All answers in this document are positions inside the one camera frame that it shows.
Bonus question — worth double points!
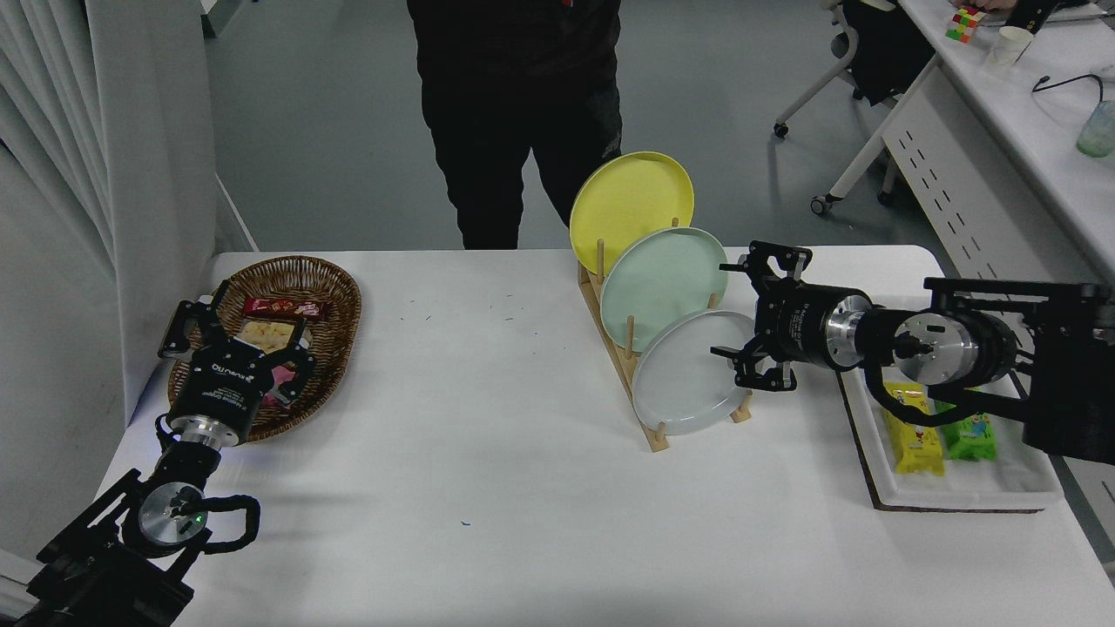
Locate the person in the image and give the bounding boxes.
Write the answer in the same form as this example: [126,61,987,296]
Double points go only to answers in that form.
[406,0,624,251]

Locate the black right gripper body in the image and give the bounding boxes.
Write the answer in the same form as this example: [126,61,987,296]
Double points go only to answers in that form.
[756,280,837,362]

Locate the yellow plate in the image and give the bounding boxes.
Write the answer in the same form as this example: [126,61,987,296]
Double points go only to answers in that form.
[570,152,695,275]

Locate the green glass cup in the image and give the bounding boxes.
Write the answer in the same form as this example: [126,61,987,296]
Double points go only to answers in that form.
[1075,100,1115,158]

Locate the yellow snack pack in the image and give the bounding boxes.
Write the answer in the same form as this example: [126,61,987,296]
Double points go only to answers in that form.
[882,381,946,476]

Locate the pink snack packet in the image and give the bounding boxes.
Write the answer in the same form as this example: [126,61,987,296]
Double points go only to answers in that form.
[266,361,301,408]

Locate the green snack pack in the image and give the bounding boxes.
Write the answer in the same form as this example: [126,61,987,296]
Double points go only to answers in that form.
[936,401,998,462]

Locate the pale green plate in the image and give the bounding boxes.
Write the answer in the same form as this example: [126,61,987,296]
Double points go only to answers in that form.
[600,227,729,354]

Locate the office chair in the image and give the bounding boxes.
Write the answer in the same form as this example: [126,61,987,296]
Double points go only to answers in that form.
[774,0,937,140]

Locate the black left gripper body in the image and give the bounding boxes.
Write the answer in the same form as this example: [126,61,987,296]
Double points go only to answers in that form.
[169,341,284,432]

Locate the black cable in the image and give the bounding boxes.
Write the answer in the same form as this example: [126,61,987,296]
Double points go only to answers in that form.
[1032,74,1105,105]

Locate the wooden plate rack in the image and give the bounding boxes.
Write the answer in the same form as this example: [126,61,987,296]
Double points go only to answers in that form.
[578,218,753,453]

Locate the white tray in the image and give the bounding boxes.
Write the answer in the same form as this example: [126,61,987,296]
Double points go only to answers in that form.
[836,296,1065,513]

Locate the grey plate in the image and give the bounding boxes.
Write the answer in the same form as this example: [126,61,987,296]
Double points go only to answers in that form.
[631,310,759,436]

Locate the brown wicker basket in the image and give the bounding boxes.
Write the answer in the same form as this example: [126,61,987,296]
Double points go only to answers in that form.
[168,255,362,443]

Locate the white desk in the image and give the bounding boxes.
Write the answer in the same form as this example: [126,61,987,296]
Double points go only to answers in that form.
[810,0,1115,567]

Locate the red snack bar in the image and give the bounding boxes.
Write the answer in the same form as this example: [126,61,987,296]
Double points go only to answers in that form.
[242,296,330,321]

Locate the beige cracker pack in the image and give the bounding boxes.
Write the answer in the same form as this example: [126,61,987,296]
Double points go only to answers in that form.
[237,320,306,356]

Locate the white curtain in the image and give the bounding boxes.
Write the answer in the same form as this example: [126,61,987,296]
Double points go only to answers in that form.
[0,0,219,428]

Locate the Rubik's cube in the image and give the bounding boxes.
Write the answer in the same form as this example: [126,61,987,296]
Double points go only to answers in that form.
[945,7,985,43]

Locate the white paper cup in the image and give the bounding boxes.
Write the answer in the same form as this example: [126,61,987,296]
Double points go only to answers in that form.
[984,26,1033,71]

